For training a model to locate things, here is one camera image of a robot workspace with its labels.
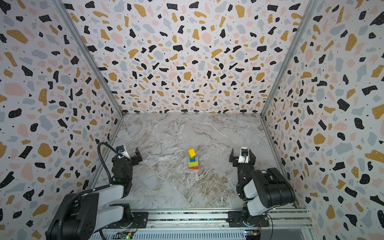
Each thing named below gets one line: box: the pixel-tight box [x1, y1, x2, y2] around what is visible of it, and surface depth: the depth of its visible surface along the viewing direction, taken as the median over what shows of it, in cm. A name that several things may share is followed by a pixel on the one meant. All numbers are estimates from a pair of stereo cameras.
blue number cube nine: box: [188, 156, 199, 163], surface depth 90 cm
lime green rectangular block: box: [188, 161, 199, 168], surface depth 91 cm
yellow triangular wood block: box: [187, 147, 197, 157], surface depth 83 cm
